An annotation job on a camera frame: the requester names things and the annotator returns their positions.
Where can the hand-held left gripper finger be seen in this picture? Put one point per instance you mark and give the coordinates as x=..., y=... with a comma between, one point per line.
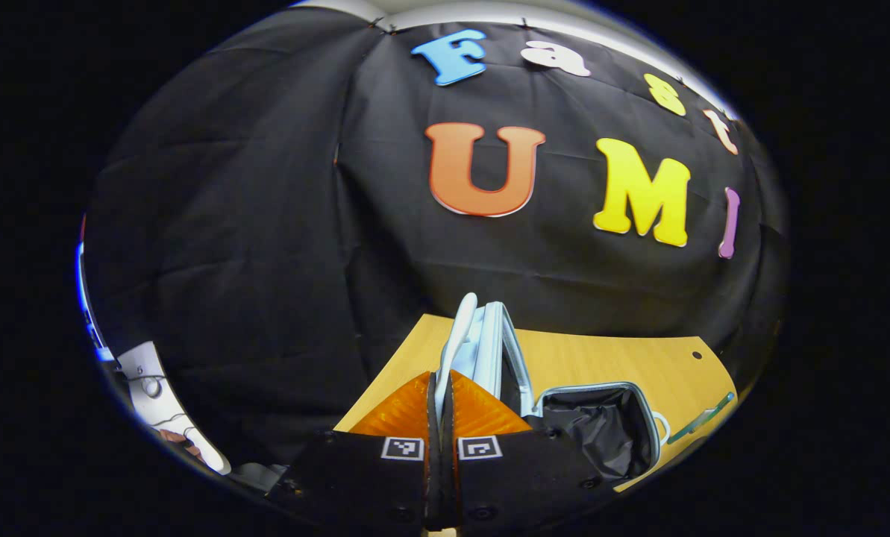
x=448, y=462
x=434, y=462

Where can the teal bottle with blue cap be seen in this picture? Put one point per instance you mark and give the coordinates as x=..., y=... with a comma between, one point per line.
x=702, y=418

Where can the black backdrop cloth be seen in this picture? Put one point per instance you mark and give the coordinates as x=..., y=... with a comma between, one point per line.
x=265, y=261

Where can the white patterned object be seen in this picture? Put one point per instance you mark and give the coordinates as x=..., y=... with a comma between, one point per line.
x=150, y=380

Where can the light blue suitcase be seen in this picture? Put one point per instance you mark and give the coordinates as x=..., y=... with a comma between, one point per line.
x=489, y=350

